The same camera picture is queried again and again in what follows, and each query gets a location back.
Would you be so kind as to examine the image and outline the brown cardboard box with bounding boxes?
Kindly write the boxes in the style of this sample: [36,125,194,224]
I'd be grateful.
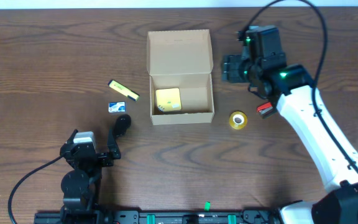
[147,29,214,125]

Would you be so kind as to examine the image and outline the white blue staples box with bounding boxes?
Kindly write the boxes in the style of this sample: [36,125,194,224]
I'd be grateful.
[108,101,126,113]

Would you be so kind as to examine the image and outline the black round tape dispenser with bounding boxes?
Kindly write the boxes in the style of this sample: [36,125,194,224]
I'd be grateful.
[112,114,132,138]

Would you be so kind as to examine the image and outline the yellow sticky notes pad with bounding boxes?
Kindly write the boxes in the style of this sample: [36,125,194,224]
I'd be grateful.
[155,88,181,112]

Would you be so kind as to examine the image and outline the red black stapler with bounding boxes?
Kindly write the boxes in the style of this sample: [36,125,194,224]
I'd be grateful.
[257,102,277,119]

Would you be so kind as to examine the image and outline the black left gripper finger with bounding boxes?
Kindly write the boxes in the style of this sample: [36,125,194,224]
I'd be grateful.
[107,128,121,159]
[65,129,78,145]

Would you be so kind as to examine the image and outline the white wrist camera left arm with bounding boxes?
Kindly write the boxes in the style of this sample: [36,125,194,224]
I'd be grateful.
[73,131,96,149]

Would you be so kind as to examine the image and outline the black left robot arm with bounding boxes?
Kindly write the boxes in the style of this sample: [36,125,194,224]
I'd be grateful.
[60,128,121,211]

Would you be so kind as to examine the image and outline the black mounting rail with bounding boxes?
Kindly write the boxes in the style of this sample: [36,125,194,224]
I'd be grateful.
[34,210,283,224]

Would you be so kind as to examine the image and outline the yellow tape roll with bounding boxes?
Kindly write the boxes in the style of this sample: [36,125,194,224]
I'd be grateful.
[229,111,247,130]

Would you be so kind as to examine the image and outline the green small clip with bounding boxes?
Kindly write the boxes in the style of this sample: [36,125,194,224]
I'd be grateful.
[204,202,211,212]

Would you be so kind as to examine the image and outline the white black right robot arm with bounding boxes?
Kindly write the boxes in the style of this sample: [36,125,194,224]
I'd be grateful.
[222,54,358,223]

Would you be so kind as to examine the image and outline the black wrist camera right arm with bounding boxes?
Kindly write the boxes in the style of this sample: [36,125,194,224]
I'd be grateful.
[241,26,287,70]

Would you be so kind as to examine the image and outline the yellow highlighter marker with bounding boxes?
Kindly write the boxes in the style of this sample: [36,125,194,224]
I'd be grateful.
[108,80,140,101]

